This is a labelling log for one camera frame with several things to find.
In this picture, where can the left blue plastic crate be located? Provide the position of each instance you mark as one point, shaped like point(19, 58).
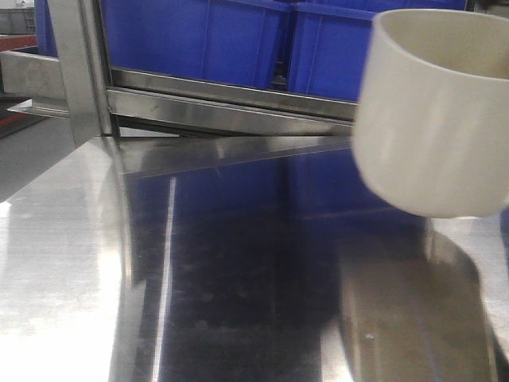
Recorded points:
point(234, 42)

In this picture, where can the blue plastic crate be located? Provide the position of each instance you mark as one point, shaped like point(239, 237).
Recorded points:
point(330, 43)
point(234, 42)

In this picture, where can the right blue plastic crate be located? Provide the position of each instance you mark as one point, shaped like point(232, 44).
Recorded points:
point(330, 43)

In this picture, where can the far left blue crate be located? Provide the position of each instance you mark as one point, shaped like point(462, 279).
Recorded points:
point(45, 37)

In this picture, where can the stainless steel shelf frame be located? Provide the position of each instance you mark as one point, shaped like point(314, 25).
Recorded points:
point(79, 85)

